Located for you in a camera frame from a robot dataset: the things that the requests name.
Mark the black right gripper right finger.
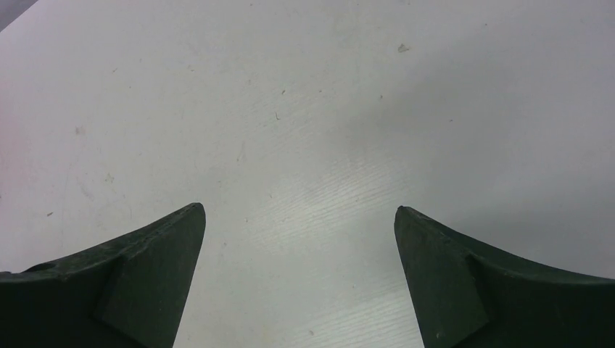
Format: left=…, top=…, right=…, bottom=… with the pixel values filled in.
left=394, top=207, right=614, bottom=347

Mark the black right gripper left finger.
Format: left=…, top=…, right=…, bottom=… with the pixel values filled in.
left=1, top=203, right=206, bottom=347

